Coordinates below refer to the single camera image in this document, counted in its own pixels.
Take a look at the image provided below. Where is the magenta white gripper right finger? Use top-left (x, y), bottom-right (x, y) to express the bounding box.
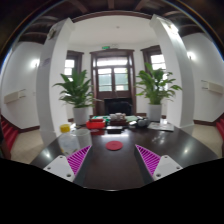
top-left (136, 145), bottom-right (182, 181)

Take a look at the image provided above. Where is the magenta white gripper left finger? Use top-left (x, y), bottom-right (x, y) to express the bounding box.
top-left (44, 146), bottom-right (91, 182)

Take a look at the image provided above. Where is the clear bottle yellow cap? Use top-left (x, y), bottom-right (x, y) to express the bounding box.
top-left (58, 124), bottom-right (80, 156)

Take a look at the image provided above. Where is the clear plastic cup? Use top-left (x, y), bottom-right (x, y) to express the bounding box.
top-left (75, 129), bottom-right (92, 148)

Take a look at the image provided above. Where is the magazine on table right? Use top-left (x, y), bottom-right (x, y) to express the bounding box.
top-left (148, 122), bottom-right (174, 132)

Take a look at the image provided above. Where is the dark teapot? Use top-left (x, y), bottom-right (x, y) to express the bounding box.
top-left (137, 118), bottom-right (150, 128)

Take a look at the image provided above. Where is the red round coaster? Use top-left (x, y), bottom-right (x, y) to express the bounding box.
top-left (106, 141), bottom-right (123, 151)

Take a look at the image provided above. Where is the red rectangular box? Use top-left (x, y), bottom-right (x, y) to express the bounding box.
top-left (86, 121), bottom-right (105, 129)

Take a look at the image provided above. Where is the black phone on table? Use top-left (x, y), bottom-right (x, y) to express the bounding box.
top-left (106, 126), bottom-right (123, 134)

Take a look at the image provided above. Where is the tea set on tray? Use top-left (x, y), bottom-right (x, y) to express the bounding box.
top-left (110, 113), bottom-right (127, 126)

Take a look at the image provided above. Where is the left potted green plant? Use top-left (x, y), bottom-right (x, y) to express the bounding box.
top-left (54, 69), bottom-right (100, 126)

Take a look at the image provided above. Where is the potted green plant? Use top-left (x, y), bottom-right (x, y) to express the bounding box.
top-left (135, 63), bottom-right (181, 122)
top-left (54, 69), bottom-right (100, 126)

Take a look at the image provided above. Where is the right potted green plant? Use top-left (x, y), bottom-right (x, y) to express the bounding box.
top-left (135, 63), bottom-right (181, 122)

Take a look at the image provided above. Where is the left wooden window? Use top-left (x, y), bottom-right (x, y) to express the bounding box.
top-left (64, 50), bottom-right (83, 80)

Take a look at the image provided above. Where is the wooden window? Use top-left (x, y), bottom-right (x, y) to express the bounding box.
top-left (141, 45), bottom-right (166, 74)
top-left (64, 50), bottom-right (83, 80)

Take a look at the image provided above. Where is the dark wooden double door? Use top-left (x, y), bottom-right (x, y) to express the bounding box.
top-left (90, 49), bottom-right (136, 115)

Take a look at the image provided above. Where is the right wooden window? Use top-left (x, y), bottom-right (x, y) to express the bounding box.
top-left (141, 45), bottom-right (166, 74)

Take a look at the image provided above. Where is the left wall air conditioner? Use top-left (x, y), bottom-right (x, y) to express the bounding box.
top-left (4, 89), bottom-right (26, 104)

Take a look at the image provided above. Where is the wall air conditioner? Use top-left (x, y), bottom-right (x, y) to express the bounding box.
top-left (201, 80), bottom-right (224, 94)
top-left (4, 89), bottom-right (26, 104)

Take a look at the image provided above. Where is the right wall air conditioner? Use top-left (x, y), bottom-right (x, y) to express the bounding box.
top-left (201, 80), bottom-right (224, 94)

